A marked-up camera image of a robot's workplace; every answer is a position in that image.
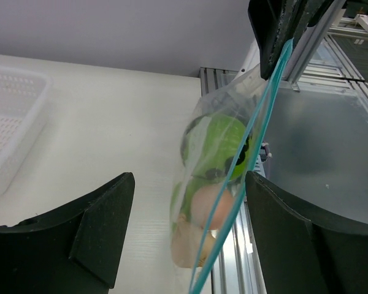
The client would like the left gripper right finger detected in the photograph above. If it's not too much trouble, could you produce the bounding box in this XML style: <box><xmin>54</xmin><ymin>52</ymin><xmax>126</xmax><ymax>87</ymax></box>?
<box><xmin>245</xmin><ymin>171</ymin><xmax>368</xmax><ymax>293</ymax></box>

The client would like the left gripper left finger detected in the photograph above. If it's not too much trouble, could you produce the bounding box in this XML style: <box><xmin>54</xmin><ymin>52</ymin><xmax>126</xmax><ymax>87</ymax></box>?
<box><xmin>0</xmin><ymin>172</ymin><xmax>135</xmax><ymax>293</ymax></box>

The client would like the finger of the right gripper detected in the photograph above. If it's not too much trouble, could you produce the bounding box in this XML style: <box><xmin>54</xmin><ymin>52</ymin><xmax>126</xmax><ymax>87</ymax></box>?
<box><xmin>248</xmin><ymin>0</ymin><xmax>286</xmax><ymax>80</ymax></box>
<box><xmin>282</xmin><ymin>0</ymin><xmax>334</xmax><ymax>46</ymax></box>

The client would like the pink fake egg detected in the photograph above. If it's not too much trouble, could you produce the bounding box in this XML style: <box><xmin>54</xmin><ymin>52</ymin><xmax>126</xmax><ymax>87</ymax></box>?
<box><xmin>190</xmin><ymin>184</ymin><xmax>235</xmax><ymax>230</ymax></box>

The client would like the beige fake garlic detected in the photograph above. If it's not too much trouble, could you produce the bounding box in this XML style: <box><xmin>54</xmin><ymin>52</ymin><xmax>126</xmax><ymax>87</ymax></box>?
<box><xmin>171</xmin><ymin>214</ymin><xmax>216</xmax><ymax>268</ymax></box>

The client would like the clear zip top bag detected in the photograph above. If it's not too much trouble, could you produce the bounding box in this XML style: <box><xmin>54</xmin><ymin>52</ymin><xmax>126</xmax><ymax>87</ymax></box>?
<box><xmin>169</xmin><ymin>40</ymin><xmax>293</xmax><ymax>293</ymax></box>

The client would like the white plastic basket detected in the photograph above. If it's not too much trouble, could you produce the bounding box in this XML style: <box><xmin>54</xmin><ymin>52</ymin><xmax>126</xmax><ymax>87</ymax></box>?
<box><xmin>0</xmin><ymin>66</ymin><xmax>52</xmax><ymax>195</ymax></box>

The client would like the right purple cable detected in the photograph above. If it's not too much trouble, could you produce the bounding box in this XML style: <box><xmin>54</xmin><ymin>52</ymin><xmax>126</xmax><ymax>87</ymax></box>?
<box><xmin>262</xmin><ymin>142</ymin><xmax>273</xmax><ymax>162</ymax></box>

